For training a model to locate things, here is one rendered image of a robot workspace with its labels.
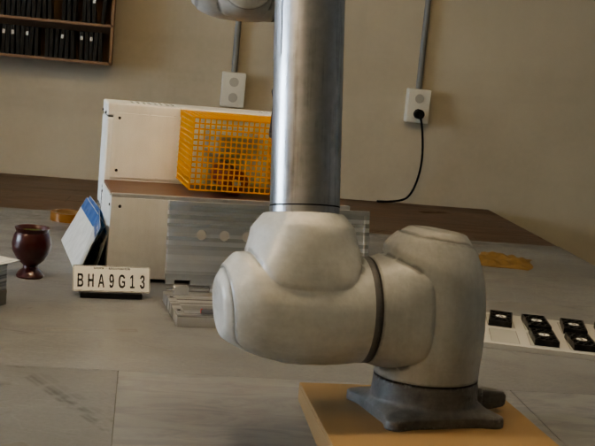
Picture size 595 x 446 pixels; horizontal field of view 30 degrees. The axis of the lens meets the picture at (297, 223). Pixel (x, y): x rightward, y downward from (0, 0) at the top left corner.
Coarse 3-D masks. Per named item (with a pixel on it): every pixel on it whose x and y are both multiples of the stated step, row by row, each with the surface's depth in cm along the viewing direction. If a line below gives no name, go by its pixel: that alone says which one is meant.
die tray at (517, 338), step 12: (516, 324) 238; (552, 324) 241; (588, 324) 244; (492, 336) 225; (504, 336) 226; (516, 336) 227; (528, 336) 228; (504, 348) 220; (516, 348) 220; (528, 348) 219; (540, 348) 220; (552, 348) 221; (564, 348) 221
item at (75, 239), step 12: (84, 204) 284; (84, 216) 276; (96, 216) 264; (72, 228) 282; (84, 228) 268; (72, 240) 274; (84, 240) 261; (96, 240) 250; (72, 252) 266; (72, 264) 259
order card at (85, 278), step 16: (80, 272) 230; (96, 272) 231; (112, 272) 232; (128, 272) 233; (144, 272) 234; (80, 288) 230; (96, 288) 230; (112, 288) 231; (128, 288) 232; (144, 288) 233
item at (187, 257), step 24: (168, 216) 231; (192, 216) 233; (216, 216) 234; (240, 216) 236; (360, 216) 243; (168, 240) 230; (192, 240) 233; (216, 240) 234; (240, 240) 235; (360, 240) 243; (168, 264) 230; (192, 264) 232; (216, 264) 233
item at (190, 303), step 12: (168, 288) 231; (180, 288) 231; (192, 288) 232; (204, 288) 233; (168, 300) 225; (180, 300) 226; (192, 300) 227; (204, 300) 228; (180, 312) 215; (192, 312) 216; (180, 324) 214; (192, 324) 214; (204, 324) 215
